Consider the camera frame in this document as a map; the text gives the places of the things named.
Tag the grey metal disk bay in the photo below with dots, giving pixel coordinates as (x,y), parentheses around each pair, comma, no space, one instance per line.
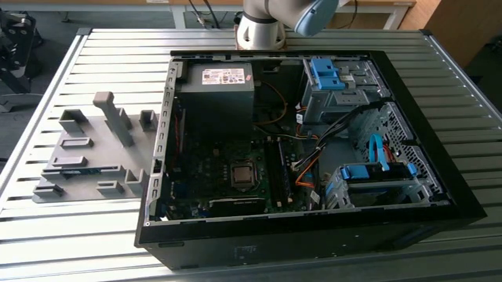
(385,185)

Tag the grey metal drive cage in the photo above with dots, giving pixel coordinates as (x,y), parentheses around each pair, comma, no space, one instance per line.
(345,102)

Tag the grey power supply unit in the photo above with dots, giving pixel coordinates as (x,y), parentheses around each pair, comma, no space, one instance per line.
(220,100)

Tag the green motherboard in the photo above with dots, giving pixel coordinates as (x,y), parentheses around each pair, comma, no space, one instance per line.
(204,176)

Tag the grey desk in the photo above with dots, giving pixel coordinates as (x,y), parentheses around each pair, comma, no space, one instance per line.
(118,8)

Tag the hard disk in blue carrier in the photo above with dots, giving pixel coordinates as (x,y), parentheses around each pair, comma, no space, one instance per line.
(357,171)

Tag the grey parts rack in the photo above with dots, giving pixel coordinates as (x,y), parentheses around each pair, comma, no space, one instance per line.
(118,126)

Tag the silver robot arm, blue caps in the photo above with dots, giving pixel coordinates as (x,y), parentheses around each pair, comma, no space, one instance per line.
(261,32)

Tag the CPU socket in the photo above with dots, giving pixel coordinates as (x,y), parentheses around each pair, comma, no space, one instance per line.
(244,162)

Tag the brown wooden panel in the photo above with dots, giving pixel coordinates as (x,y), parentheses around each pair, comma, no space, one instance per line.
(420,14)

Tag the blue disk carrier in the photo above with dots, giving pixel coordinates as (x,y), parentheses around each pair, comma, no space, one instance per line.
(325,76)

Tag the black graphics card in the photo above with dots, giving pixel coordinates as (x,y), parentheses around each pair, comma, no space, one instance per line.
(236,205)

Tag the white desk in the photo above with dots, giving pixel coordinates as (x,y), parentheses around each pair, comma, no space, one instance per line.
(396,17)

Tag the silver CPU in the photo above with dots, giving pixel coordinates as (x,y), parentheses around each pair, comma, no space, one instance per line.
(244,174)

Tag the pale grey floor stand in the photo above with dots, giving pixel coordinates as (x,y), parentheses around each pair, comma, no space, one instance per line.
(24,97)

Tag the black open PC case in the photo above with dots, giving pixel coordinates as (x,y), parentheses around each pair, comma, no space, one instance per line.
(275,243)

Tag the wooden cabinet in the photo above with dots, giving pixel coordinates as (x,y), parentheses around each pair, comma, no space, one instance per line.
(463,26)

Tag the blue RAM stick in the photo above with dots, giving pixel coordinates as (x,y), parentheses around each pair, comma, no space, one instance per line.
(78,173)

